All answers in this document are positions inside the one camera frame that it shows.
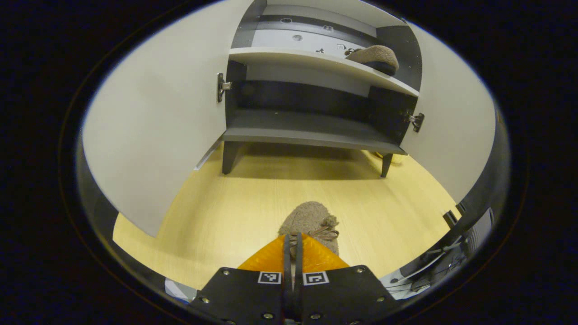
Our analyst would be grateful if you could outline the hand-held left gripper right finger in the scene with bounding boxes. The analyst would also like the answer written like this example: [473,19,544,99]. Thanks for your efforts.
[294,232,402,325]

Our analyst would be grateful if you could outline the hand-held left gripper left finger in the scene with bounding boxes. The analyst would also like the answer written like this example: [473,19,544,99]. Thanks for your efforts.
[190,233,294,325]

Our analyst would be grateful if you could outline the brown fuzzy shoe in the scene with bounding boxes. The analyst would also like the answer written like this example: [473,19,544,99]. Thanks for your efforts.
[278,201,340,258]
[345,45,400,76]

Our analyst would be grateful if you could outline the grey cabinet door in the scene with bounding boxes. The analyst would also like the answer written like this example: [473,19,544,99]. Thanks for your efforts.
[397,20,496,204]
[82,0,256,238]

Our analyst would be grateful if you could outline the light grey cabinet shelf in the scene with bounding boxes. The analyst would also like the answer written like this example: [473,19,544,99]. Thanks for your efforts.
[228,47,420,98]

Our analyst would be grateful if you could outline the white paper sheet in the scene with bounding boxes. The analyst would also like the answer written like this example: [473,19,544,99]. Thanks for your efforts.
[165,278,199,302]

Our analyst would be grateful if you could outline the black backdrop cloth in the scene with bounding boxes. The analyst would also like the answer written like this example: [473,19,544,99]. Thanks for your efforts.
[78,104,512,258]

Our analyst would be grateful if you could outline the dark equipment with cables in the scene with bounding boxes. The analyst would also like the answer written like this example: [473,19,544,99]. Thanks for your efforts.
[381,207,495,299]

